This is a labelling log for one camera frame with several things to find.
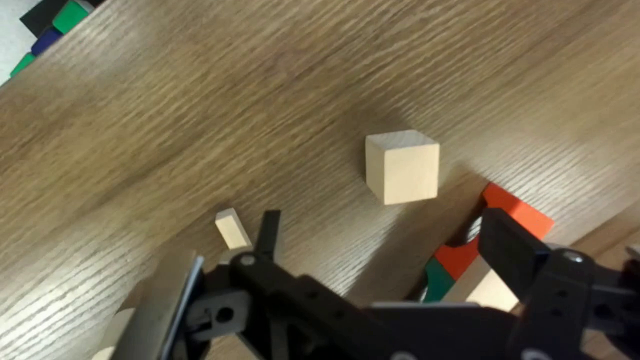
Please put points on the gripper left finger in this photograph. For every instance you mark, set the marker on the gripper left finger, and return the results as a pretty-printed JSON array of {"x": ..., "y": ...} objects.
[{"x": 280, "y": 295}]

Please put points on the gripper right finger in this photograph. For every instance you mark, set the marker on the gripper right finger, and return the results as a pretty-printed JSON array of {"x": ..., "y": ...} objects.
[{"x": 550, "y": 285}]

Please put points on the flat natural wooden block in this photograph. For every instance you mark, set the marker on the flat natural wooden block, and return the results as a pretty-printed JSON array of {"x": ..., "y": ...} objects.
[{"x": 492, "y": 295}]

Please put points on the orange arch block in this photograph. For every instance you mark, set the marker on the orange arch block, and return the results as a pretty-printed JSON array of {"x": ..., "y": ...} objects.
[{"x": 520, "y": 212}]

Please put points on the small natural wooden block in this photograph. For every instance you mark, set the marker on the small natural wooden block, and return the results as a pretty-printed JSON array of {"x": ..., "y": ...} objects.
[{"x": 232, "y": 229}]

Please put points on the green wooden block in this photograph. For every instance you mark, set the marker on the green wooden block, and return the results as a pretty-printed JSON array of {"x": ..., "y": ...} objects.
[{"x": 437, "y": 282}]

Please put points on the cream round block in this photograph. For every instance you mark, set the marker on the cream round block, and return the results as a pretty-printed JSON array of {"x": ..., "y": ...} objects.
[{"x": 112, "y": 332}]

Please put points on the blue block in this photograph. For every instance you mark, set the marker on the blue block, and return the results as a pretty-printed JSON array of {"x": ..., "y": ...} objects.
[{"x": 46, "y": 41}]

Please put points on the black block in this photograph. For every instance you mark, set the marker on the black block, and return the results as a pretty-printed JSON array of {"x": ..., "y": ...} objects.
[{"x": 42, "y": 15}]

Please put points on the grey flat plate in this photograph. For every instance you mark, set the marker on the grey flat plate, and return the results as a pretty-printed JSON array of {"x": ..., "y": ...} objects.
[{"x": 155, "y": 305}]

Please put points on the natural wooden cube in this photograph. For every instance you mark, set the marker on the natural wooden cube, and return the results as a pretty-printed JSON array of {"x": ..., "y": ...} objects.
[{"x": 402, "y": 170}]

